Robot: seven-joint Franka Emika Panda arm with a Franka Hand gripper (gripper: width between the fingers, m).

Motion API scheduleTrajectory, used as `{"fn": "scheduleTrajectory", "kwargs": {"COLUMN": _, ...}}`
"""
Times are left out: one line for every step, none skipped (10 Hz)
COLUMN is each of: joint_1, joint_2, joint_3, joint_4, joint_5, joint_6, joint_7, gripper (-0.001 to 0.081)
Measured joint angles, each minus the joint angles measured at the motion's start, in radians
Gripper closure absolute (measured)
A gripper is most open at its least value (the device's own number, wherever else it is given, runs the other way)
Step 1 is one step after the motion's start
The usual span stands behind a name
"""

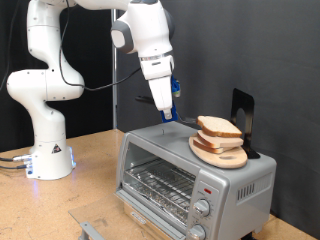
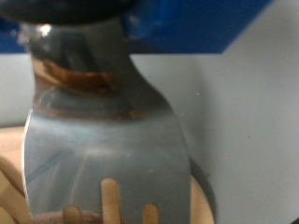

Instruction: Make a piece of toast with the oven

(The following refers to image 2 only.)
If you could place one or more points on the black spatula with blue block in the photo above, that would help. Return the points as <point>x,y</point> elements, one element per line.
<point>109,140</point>

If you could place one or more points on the round wooden cutting board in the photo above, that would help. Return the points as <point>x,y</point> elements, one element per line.
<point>9,140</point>

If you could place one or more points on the silver toaster oven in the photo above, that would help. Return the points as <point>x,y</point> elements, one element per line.
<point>249,124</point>

